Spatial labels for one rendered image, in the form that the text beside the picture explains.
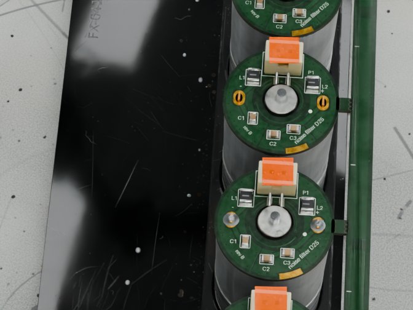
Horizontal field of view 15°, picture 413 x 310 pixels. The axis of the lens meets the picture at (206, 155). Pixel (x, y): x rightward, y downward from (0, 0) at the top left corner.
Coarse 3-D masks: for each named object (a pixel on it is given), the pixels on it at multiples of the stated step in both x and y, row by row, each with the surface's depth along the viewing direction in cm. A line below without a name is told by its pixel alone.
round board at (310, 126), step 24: (240, 72) 34; (312, 72) 34; (312, 96) 34; (336, 96) 34; (240, 120) 33; (264, 120) 33; (288, 120) 33; (312, 120) 33; (264, 144) 33; (288, 144) 33; (312, 144) 33
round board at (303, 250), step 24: (240, 192) 33; (312, 192) 33; (216, 216) 33; (240, 216) 33; (312, 216) 33; (240, 240) 32; (264, 240) 32; (288, 240) 32; (312, 240) 32; (240, 264) 32; (264, 264) 32; (288, 264) 32; (312, 264) 32
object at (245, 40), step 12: (288, 0) 35; (240, 24) 35; (240, 36) 36; (252, 36) 35; (264, 36) 35; (312, 36) 35; (324, 36) 35; (240, 48) 36; (252, 48) 35; (264, 48) 35; (312, 48) 35; (324, 48) 36; (240, 60) 37; (324, 60) 36
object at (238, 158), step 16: (240, 96) 34; (272, 96) 34; (288, 96) 34; (272, 112) 33; (288, 112) 33; (224, 128) 35; (224, 144) 35; (240, 144) 34; (320, 144) 34; (224, 160) 36; (240, 160) 34; (256, 160) 34; (304, 160) 34; (320, 160) 35; (224, 176) 37; (320, 176) 36
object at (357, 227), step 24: (360, 0) 35; (360, 24) 34; (360, 48) 34; (360, 72) 34; (360, 96) 34; (360, 120) 33; (360, 144) 33; (360, 168) 33; (360, 192) 33; (360, 216) 33; (360, 240) 32; (360, 264) 32; (360, 288) 32
